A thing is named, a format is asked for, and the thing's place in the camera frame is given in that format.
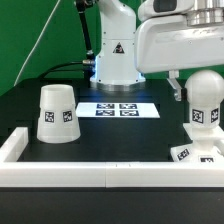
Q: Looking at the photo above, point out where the white cable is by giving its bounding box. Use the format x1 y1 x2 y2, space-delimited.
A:
13 0 62 87

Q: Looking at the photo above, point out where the black hose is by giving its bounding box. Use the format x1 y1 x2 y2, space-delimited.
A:
73 0 95 62

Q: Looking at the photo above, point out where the white lamp shade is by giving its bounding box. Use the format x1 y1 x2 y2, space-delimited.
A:
37 84 81 144

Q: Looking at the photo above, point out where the white lamp base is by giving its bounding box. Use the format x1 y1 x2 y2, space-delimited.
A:
170 123 224 163

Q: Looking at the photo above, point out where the white U-shaped fence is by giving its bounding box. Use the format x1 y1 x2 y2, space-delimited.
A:
0 127 224 188

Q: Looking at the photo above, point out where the white lamp bulb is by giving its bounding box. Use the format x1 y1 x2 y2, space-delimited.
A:
185 70 224 130

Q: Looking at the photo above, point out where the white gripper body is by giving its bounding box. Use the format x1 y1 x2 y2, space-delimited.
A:
135 15 224 74

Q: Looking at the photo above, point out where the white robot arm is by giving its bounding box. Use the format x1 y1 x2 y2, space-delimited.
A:
90 0 224 101

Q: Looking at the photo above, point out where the black cable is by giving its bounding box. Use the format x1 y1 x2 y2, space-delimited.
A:
39 60 94 80

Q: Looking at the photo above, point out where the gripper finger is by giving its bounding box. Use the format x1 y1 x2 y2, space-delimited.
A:
167 70 182 101

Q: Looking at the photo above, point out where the white marker sheet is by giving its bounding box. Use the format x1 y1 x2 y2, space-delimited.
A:
76 102 160 118

